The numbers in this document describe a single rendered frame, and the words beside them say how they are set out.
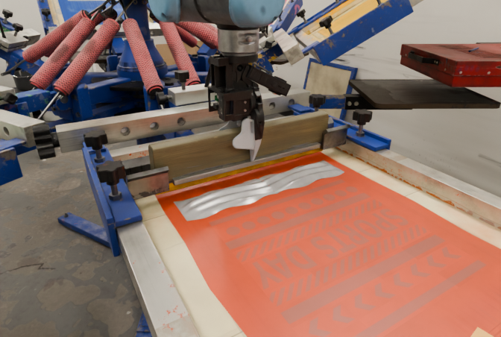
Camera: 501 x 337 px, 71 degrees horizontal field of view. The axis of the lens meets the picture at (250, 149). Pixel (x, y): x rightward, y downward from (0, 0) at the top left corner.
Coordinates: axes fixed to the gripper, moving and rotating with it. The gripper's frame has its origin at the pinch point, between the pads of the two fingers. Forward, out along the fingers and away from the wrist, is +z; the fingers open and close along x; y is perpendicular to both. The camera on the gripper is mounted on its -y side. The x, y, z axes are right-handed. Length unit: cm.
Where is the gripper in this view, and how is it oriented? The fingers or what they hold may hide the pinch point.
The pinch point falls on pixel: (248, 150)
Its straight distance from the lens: 73.3
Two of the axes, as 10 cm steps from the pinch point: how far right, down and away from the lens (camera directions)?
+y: -8.6, 2.0, -4.6
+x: 5.0, 3.5, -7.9
